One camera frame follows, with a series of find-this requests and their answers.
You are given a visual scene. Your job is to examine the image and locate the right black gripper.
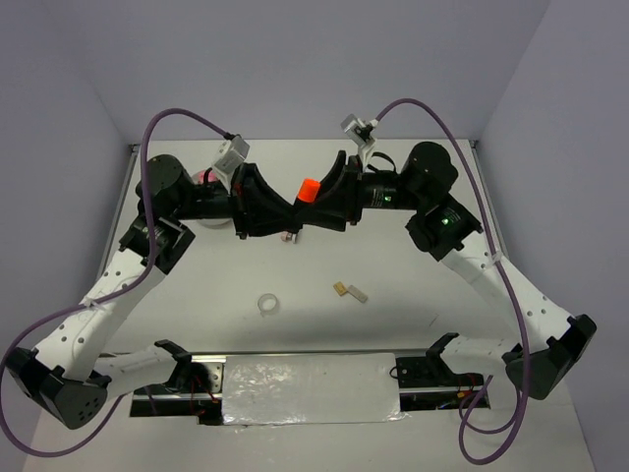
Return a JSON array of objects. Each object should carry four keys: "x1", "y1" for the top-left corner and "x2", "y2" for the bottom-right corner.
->
[{"x1": 294, "y1": 149, "x2": 424, "y2": 231}]

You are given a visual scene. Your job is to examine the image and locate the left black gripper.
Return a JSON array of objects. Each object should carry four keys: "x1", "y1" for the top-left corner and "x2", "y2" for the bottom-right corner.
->
[{"x1": 173, "y1": 162, "x2": 303, "y2": 240}]

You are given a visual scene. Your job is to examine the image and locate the orange highlighter cap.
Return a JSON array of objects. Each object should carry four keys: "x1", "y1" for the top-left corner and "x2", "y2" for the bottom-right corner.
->
[{"x1": 296, "y1": 178, "x2": 321, "y2": 205}]

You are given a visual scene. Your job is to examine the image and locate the pink mini stapler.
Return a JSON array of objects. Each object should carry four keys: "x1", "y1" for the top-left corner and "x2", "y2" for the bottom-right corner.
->
[{"x1": 280, "y1": 231, "x2": 299, "y2": 244}]

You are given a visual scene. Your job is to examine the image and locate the pink marker pack bottle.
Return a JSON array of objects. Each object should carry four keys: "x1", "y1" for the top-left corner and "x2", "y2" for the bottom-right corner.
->
[{"x1": 194, "y1": 169, "x2": 217, "y2": 184}]

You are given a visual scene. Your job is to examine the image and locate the grey eraser piece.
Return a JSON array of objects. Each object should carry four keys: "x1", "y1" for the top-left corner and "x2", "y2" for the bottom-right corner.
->
[{"x1": 347, "y1": 285, "x2": 368, "y2": 303}]

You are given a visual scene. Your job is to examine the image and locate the clear tape roll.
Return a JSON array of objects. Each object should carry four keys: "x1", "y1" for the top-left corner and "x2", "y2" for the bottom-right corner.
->
[{"x1": 257, "y1": 293, "x2": 280, "y2": 317}]

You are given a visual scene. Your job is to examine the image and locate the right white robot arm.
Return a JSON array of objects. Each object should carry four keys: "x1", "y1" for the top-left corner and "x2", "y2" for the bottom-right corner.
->
[{"x1": 295, "y1": 142, "x2": 597, "y2": 400}]

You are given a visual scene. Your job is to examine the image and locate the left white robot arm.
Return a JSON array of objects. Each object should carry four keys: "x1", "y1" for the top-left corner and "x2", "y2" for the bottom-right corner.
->
[{"x1": 6, "y1": 154, "x2": 300, "y2": 430}]

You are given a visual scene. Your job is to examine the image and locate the white round divided organizer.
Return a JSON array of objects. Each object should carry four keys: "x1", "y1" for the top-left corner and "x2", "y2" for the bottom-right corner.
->
[{"x1": 198, "y1": 218, "x2": 231, "y2": 229}]

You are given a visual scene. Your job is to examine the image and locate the tan small eraser block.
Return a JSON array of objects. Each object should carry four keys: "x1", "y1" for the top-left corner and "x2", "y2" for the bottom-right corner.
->
[{"x1": 333, "y1": 282, "x2": 347, "y2": 296}]

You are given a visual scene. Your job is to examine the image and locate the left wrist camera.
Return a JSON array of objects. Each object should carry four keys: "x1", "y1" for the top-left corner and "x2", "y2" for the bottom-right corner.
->
[{"x1": 211, "y1": 135, "x2": 250, "y2": 194}]

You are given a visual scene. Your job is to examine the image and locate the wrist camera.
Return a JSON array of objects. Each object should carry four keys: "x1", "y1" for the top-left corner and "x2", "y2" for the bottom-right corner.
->
[
  {"x1": 211, "y1": 135, "x2": 250, "y2": 194},
  {"x1": 341, "y1": 114, "x2": 378, "y2": 171}
]

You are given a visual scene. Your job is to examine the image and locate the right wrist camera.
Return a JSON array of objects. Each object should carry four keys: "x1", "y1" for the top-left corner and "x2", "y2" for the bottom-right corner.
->
[{"x1": 341, "y1": 114, "x2": 378, "y2": 171}]

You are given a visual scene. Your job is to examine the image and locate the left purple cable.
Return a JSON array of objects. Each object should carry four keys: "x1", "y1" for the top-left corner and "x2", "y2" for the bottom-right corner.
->
[{"x1": 0, "y1": 108, "x2": 232, "y2": 457}]

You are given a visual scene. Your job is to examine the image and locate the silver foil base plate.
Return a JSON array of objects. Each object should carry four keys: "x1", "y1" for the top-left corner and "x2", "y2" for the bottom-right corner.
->
[{"x1": 129, "y1": 351, "x2": 492, "y2": 427}]

